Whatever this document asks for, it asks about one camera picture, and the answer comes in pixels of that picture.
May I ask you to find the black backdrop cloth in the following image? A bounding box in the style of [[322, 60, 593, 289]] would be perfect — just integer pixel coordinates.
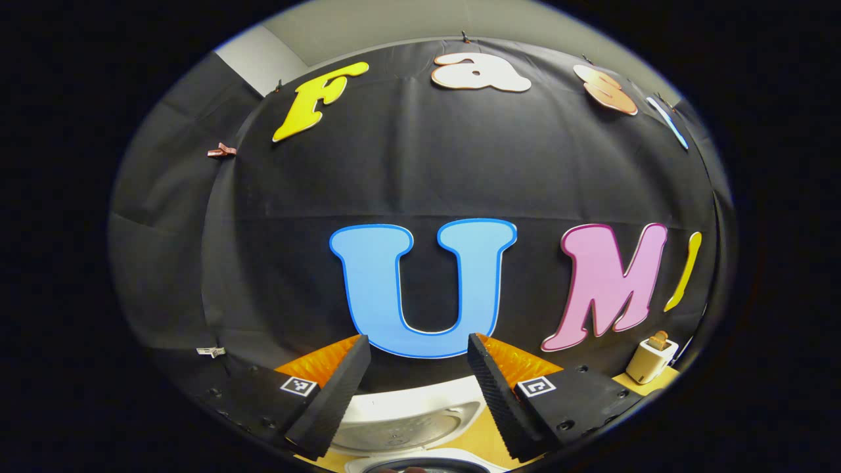
[[108, 36, 733, 408]]

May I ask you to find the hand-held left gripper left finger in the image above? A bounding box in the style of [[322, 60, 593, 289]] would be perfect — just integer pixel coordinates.
[[204, 334, 373, 461]]

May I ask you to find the white rice cooker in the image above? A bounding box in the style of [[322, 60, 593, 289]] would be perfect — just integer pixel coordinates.
[[329, 374, 493, 473]]

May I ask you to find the white toaster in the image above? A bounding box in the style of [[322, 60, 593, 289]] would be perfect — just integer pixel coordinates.
[[625, 337, 679, 385]]

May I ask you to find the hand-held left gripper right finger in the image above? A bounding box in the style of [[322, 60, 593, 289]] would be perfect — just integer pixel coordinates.
[[467, 332, 648, 462]]

